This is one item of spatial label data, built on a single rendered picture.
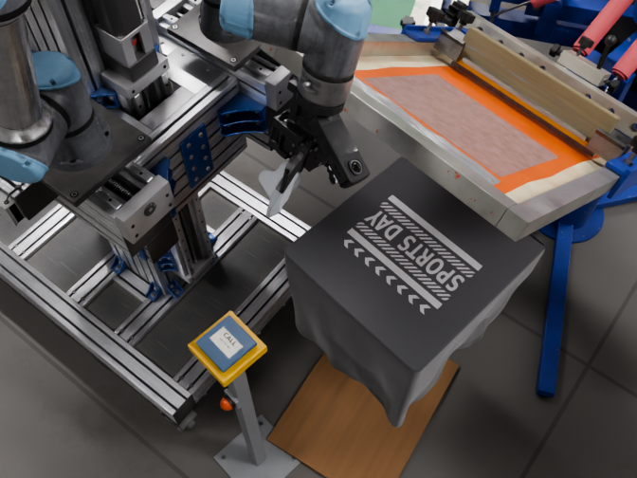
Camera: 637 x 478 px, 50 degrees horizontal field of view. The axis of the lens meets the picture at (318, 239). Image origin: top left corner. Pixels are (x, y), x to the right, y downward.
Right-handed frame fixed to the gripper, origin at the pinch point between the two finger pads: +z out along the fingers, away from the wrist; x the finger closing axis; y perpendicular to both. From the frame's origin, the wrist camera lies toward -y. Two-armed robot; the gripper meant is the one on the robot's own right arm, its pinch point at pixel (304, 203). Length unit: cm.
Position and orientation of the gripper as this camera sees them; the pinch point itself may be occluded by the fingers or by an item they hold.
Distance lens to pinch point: 111.9
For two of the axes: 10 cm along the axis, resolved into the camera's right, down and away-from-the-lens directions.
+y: -6.9, -6.1, 3.9
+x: -6.9, 4.0, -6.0
